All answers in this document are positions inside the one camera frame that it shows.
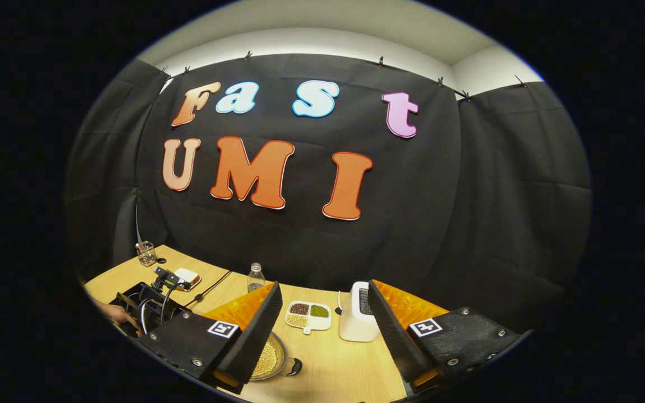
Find metal wire utensil holder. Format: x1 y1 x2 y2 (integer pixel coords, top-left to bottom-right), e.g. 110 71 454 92
135 241 158 267

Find white divided bean plate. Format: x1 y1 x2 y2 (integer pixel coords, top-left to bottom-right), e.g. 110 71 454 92
285 301 333 335

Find steel pot with black handles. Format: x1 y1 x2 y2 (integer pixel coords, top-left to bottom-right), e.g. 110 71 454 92
249 330 304 382

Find row of black clips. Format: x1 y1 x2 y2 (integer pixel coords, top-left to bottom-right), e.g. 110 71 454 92
160 50 526 103

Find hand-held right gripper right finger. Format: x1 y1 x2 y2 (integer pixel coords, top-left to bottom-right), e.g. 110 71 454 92
367 279 525 392

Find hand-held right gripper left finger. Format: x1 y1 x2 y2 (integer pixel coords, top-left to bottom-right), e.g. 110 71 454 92
137 282 283 395

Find black induction cooktop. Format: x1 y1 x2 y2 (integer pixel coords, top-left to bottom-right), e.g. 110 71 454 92
116 282 190 338

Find black backdrop cloth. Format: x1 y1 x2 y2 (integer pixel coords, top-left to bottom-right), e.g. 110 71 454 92
65 53 592 331

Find pile of soybeans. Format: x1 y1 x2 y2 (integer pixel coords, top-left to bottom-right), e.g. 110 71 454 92
251 340 279 379

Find black power cable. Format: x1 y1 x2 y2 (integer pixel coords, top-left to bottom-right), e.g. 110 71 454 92
187 270 233 310

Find clear plastic water bottle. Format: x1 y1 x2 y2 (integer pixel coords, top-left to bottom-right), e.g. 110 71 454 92
247 262 267 293

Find white toaster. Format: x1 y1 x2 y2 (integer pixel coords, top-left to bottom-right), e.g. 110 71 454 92
338 282 382 343

